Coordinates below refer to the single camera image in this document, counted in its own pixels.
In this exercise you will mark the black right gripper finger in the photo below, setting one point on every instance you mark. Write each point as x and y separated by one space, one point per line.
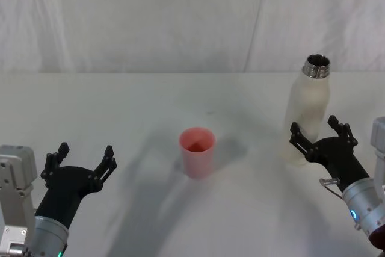
343 132
300 141

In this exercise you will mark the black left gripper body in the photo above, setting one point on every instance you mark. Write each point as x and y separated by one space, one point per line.
66 187

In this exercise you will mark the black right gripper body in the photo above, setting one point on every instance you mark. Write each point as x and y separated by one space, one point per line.
340 157

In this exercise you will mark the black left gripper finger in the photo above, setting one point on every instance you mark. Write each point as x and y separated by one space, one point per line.
53 162
105 165

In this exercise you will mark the cream vacuum bottle steel neck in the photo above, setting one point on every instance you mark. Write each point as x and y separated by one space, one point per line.
306 112

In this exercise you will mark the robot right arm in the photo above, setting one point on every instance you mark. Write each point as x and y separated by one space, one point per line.
365 203

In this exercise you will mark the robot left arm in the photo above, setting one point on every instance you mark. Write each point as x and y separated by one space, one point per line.
18 193

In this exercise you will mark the white tablecloth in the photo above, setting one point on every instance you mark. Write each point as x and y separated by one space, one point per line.
150 224

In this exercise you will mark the pink plastic cup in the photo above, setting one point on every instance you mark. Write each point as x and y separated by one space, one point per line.
197 154

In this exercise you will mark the white curtain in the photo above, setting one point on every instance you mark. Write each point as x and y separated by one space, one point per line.
150 19

